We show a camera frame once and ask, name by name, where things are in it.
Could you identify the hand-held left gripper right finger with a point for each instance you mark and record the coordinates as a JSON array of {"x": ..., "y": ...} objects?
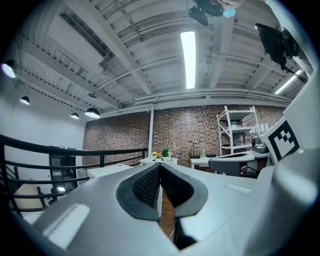
[{"x": 220, "y": 200}]

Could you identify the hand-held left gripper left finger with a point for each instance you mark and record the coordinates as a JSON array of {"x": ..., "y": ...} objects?
[{"x": 95, "y": 215}]

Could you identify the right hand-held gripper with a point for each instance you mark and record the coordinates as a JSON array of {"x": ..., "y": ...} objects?
[{"x": 287, "y": 190}]

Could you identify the white desk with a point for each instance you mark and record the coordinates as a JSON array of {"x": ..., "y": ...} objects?
[{"x": 200, "y": 161}]

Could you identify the white low table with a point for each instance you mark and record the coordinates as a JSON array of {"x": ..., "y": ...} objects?
[{"x": 107, "y": 172}]

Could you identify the green bottle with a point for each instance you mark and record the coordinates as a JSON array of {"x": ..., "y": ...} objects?
[{"x": 203, "y": 153}]

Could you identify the black router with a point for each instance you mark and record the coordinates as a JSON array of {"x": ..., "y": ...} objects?
[{"x": 195, "y": 155}]

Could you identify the grey webcam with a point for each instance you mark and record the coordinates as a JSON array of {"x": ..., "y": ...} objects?
[{"x": 258, "y": 146}]

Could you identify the black cabinet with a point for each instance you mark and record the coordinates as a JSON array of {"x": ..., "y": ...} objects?
[{"x": 62, "y": 165}]

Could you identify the green potted plant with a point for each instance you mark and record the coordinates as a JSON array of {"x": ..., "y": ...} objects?
[{"x": 165, "y": 153}]

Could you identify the wooden chair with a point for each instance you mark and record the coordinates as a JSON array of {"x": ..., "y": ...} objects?
[{"x": 26, "y": 190}]

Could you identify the yellow flower pot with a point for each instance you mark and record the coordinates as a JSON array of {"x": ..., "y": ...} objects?
[{"x": 156, "y": 155}]

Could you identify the white metal shelf rack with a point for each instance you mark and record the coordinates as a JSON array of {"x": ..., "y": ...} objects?
[{"x": 232, "y": 116}]

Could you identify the white vertical pipe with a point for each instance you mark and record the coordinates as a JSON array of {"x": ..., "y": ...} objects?
[{"x": 150, "y": 132}]

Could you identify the black metal railing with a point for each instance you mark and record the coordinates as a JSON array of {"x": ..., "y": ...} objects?
[{"x": 25, "y": 146}]

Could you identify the black pendant lamp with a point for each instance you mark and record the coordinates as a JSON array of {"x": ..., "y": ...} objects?
[
  {"x": 92, "y": 113},
  {"x": 74, "y": 115},
  {"x": 24, "y": 100},
  {"x": 8, "y": 70}
]

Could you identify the long ceiling light panel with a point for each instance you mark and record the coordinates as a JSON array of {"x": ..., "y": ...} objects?
[
  {"x": 287, "y": 83},
  {"x": 188, "y": 60}
]

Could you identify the black mounted device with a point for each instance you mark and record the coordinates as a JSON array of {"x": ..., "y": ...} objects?
[{"x": 273, "y": 42}]

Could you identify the person's blue face mask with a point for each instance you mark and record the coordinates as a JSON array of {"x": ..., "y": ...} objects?
[{"x": 229, "y": 13}]

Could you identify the black head camera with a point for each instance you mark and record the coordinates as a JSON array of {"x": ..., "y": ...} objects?
[{"x": 200, "y": 13}]

